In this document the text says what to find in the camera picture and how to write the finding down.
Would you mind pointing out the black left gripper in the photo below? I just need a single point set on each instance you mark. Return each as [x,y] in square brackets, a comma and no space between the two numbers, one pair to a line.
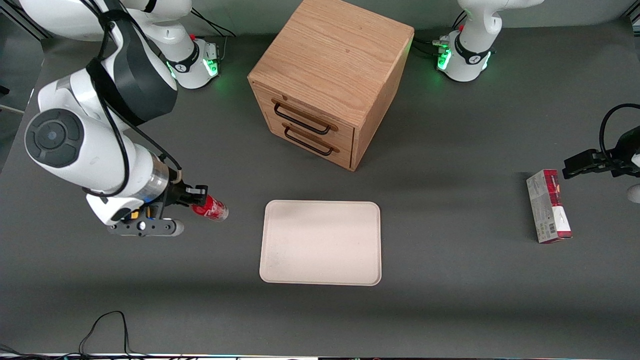
[621,156]

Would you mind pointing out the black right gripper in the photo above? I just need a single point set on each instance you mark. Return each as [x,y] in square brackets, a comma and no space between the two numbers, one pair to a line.
[177,195]

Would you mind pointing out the red soda can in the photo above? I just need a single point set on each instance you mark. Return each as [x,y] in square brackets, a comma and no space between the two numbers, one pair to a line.
[215,209]

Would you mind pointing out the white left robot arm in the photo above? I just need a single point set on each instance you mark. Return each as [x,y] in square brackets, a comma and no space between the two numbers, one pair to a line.
[470,55]

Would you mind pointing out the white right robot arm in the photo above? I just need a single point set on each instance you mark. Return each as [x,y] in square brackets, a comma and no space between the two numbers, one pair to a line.
[90,150]

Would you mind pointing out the white rectangular tray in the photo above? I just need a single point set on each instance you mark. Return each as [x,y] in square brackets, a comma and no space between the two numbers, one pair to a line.
[320,242]

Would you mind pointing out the red plaid cardboard box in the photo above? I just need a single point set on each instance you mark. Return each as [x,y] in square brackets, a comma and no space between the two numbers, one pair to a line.
[547,205]

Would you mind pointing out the wooden two-drawer cabinet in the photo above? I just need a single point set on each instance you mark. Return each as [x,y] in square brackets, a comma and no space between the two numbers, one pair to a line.
[330,55]

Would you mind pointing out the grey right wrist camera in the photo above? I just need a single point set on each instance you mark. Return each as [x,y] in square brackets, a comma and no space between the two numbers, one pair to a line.
[150,228]

